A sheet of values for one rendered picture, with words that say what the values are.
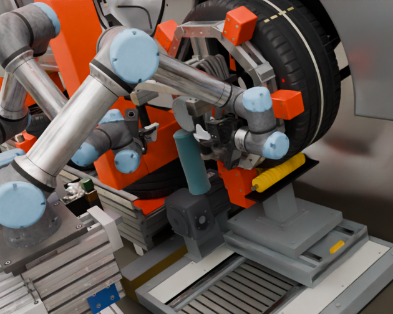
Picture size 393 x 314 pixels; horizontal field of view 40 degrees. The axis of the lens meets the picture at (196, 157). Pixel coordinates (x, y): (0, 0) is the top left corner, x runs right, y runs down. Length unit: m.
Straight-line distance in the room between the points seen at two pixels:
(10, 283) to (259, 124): 0.76
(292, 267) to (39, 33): 1.25
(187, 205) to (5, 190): 1.12
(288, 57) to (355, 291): 0.91
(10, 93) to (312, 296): 1.30
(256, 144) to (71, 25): 0.92
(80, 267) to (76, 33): 0.94
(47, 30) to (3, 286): 0.74
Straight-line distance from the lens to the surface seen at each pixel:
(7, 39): 1.57
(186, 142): 2.00
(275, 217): 2.28
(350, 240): 2.23
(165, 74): 1.41
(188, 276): 2.37
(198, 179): 2.07
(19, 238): 1.45
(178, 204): 2.25
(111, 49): 1.21
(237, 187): 2.06
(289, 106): 1.69
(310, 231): 2.20
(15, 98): 1.85
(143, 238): 2.51
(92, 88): 1.23
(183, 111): 1.86
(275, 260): 2.20
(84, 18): 2.09
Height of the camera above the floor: 1.46
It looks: 24 degrees down
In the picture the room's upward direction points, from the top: 16 degrees counter-clockwise
